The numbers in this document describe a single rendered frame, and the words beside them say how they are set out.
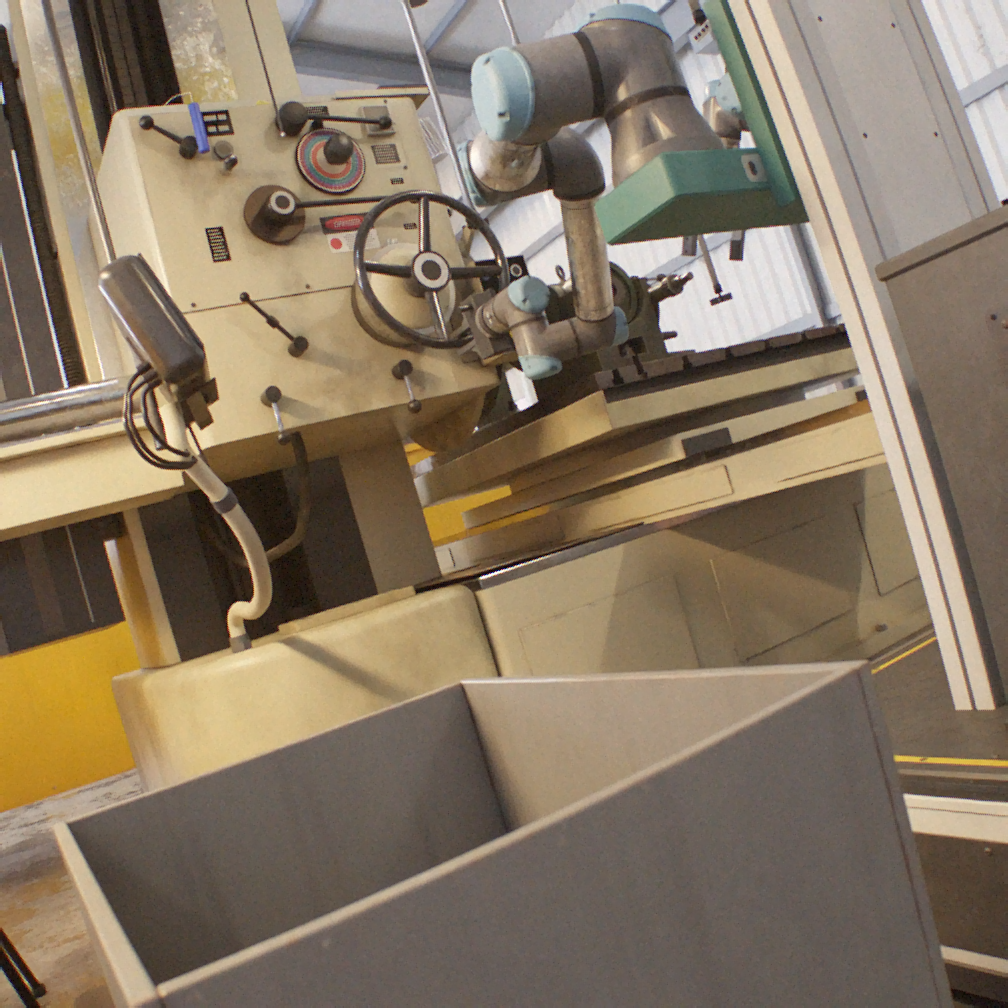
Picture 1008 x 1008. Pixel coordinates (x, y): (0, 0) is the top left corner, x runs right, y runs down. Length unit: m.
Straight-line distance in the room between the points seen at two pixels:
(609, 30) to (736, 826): 1.04
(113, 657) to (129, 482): 2.17
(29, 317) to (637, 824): 2.58
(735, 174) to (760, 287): 10.25
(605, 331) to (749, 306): 9.75
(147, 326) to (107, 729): 3.06
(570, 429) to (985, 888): 1.74
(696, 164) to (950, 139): 0.40
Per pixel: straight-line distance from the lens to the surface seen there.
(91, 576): 2.75
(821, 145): 1.25
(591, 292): 1.87
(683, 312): 12.43
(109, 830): 0.91
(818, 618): 3.05
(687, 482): 2.51
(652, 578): 2.66
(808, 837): 0.56
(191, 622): 2.77
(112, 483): 2.40
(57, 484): 2.39
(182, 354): 1.62
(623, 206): 1.27
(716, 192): 1.24
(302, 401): 2.25
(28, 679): 4.48
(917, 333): 1.05
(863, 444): 2.11
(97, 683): 4.50
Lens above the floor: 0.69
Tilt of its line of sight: 2 degrees up
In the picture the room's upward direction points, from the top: 17 degrees counter-clockwise
